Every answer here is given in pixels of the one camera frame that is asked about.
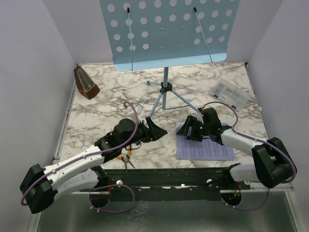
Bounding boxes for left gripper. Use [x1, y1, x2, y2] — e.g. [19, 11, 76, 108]
[121, 116, 167, 148]

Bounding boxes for sheet music page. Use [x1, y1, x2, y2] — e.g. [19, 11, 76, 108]
[176, 135, 235, 161]

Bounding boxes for light blue music stand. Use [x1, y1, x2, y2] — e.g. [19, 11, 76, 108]
[100, 0, 240, 112]

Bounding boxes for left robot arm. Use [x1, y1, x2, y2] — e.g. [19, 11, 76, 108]
[20, 117, 167, 214]

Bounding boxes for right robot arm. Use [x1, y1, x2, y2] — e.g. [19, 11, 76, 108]
[176, 108, 296, 189]

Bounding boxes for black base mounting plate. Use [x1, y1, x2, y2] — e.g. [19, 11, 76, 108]
[89, 166, 250, 204]

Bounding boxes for clear plastic compartment box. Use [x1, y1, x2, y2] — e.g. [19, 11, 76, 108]
[211, 80, 250, 109]

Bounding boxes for brown wooden metronome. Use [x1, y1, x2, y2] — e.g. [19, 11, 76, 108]
[74, 66, 100, 100]

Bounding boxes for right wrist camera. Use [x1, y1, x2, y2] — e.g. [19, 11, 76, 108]
[196, 108, 204, 123]

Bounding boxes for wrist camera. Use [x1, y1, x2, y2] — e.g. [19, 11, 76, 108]
[129, 104, 144, 122]
[196, 108, 204, 123]

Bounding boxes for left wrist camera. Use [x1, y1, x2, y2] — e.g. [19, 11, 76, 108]
[129, 104, 144, 122]

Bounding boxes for yellow handled needle-nose pliers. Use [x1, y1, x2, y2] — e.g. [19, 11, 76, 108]
[117, 145, 135, 172]

